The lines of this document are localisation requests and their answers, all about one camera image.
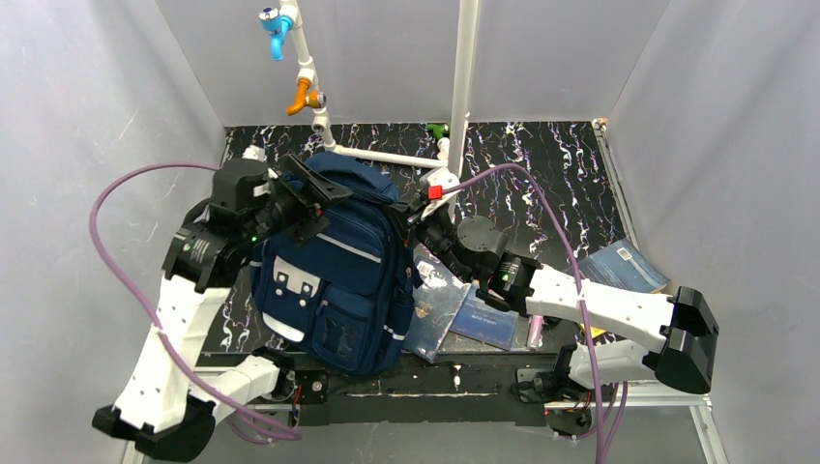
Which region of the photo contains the dark blue crest book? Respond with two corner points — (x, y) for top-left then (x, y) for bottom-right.
(403, 246), (471, 363)

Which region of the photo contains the navy blue student backpack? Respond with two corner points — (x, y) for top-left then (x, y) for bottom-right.
(250, 152), (421, 376)

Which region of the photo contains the blue orange cover book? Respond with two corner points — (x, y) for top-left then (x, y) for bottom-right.
(450, 284), (519, 351)

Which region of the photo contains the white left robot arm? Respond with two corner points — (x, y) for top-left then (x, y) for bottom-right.
(89, 156), (350, 463)

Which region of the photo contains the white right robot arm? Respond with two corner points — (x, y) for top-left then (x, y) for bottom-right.
(384, 198), (719, 403)

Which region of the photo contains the orange tap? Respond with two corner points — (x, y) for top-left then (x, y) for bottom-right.
(286, 77), (326, 116)

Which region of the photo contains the green tap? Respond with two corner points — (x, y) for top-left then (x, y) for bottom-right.
(425, 123), (450, 140)

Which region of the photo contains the pink highlighter pen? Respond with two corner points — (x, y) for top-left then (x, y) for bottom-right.
(526, 315), (544, 351)

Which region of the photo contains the yellow book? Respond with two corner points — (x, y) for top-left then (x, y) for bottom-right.
(579, 324), (605, 339)

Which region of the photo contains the blue Nineteen Eighty-Four book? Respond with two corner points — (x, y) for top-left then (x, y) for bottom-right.
(577, 239), (670, 293)

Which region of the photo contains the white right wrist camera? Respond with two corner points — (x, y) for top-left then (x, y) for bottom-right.
(420, 167), (459, 219)

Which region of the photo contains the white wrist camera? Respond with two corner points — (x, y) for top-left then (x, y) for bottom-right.
(242, 145), (267, 164)
(420, 167), (459, 219)

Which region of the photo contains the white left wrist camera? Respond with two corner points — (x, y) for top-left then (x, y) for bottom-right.
(242, 145), (267, 164)

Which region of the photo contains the white PVC pipe frame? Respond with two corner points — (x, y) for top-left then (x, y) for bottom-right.
(276, 1), (482, 179)

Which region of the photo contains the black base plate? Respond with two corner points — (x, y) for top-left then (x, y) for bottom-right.
(194, 348), (591, 429)

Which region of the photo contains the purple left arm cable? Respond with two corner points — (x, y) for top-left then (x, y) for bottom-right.
(88, 161), (304, 447)

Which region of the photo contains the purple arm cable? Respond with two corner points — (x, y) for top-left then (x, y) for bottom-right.
(88, 161), (304, 447)
(442, 162), (630, 464)

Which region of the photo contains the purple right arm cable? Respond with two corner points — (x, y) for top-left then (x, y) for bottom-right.
(442, 162), (630, 464)

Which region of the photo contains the aluminium frame rail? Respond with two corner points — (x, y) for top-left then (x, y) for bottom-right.
(541, 118), (732, 464)

